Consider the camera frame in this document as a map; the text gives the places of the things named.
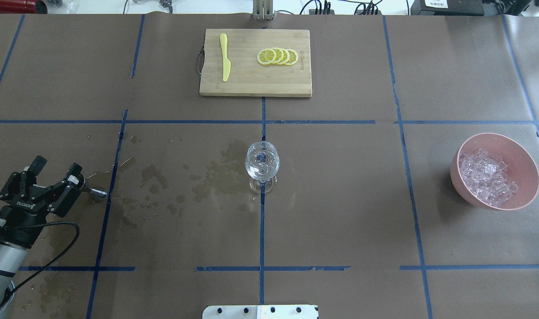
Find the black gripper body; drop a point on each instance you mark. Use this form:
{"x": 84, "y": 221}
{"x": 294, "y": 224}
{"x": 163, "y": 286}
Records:
{"x": 22, "y": 216}

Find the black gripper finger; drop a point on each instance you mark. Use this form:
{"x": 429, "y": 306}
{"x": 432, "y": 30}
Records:
{"x": 74, "y": 174}

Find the small metal jigger cup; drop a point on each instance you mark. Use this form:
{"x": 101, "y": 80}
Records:
{"x": 96, "y": 194}

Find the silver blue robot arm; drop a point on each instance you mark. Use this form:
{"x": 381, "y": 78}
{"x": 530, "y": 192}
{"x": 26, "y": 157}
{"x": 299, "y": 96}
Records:
{"x": 24, "y": 216}

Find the clear wine glass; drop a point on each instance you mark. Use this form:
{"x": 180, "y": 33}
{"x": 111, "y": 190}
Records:
{"x": 262, "y": 163}

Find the pile of clear ice cubes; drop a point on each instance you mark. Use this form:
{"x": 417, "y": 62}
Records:
{"x": 486, "y": 175}

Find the red cylinder can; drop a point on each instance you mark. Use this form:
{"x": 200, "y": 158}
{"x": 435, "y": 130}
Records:
{"x": 23, "y": 7}

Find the bamboo cutting board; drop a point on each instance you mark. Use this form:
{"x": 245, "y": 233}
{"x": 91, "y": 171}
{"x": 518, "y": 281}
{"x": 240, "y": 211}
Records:
{"x": 248, "y": 78}

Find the yellow plastic knife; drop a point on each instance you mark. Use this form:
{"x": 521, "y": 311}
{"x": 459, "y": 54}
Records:
{"x": 226, "y": 63}

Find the yellow lemon slices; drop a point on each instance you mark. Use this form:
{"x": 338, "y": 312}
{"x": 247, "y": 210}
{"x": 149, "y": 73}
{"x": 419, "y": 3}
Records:
{"x": 277, "y": 56}

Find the pink bowl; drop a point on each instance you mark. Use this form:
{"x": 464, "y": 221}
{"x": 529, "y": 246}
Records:
{"x": 522, "y": 169}

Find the black box device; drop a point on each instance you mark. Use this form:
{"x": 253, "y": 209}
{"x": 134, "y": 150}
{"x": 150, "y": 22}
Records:
{"x": 447, "y": 8}

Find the aluminium frame post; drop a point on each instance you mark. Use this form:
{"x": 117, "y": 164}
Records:
{"x": 262, "y": 10}

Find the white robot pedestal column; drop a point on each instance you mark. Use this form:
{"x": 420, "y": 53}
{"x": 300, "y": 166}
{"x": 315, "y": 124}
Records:
{"x": 275, "y": 311}

